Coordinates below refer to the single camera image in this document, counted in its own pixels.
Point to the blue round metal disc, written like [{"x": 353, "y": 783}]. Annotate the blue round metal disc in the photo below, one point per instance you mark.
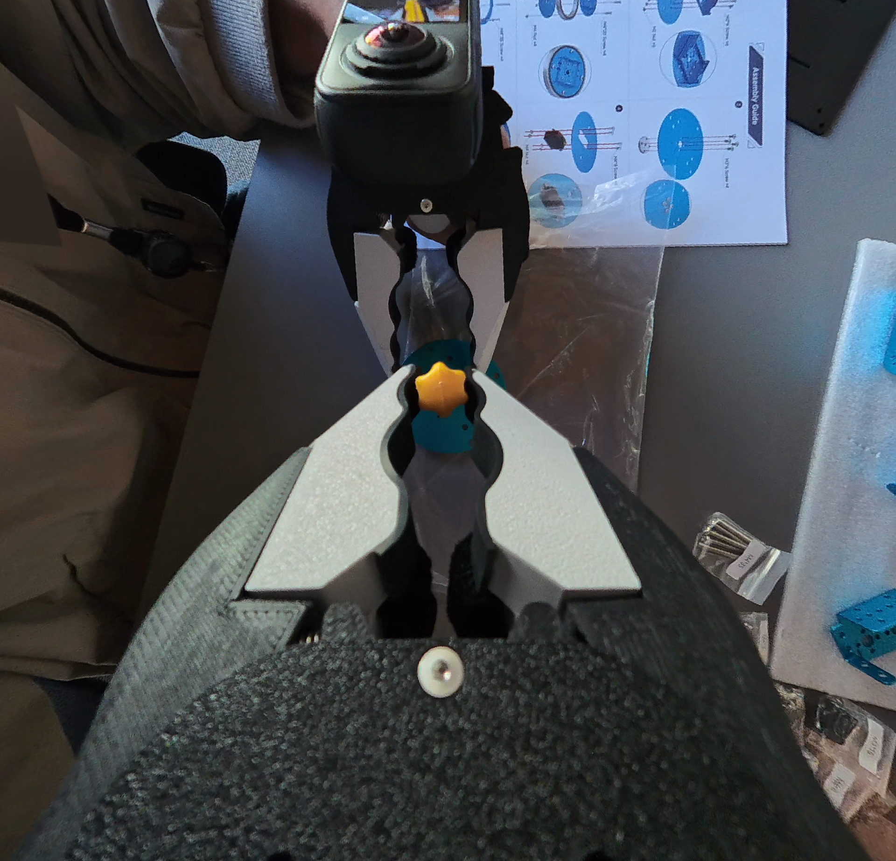
[{"x": 448, "y": 435}]

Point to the white foam sheet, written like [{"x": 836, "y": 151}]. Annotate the white foam sheet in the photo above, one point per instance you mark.
[{"x": 840, "y": 455}]

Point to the person's left hand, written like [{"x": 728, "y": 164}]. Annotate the person's left hand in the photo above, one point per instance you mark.
[{"x": 308, "y": 14}]

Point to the blue multi-hole metal bracket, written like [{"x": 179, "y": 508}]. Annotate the blue multi-hole metal bracket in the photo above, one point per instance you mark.
[{"x": 864, "y": 637}]

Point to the pile of small hardware bags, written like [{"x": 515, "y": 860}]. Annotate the pile of small hardware bags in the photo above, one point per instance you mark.
[{"x": 742, "y": 560}]

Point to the grey desk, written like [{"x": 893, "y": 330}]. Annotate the grey desk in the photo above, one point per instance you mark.
[{"x": 735, "y": 385}]

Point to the clear plastic bag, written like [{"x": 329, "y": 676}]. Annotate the clear plastic bag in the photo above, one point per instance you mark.
[{"x": 595, "y": 350}]

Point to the white assembly guide sheet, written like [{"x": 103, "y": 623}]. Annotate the white assembly guide sheet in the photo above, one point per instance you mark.
[{"x": 623, "y": 175}]

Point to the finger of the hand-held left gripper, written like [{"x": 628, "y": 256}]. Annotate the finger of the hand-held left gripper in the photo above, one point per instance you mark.
[
  {"x": 490, "y": 273},
  {"x": 371, "y": 273}
]

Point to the person's left forearm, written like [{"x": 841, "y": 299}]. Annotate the person's left forearm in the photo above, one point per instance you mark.
[{"x": 140, "y": 35}]

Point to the black metal base plate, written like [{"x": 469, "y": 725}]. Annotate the black metal base plate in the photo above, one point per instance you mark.
[{"x": 826, "y": 35}]

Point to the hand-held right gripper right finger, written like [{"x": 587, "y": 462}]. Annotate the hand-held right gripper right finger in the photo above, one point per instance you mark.
[{"x": 553, "y": 525}]

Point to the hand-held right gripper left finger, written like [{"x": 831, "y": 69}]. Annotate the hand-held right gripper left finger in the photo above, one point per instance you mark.
[{"x": 329, "y": 525}]

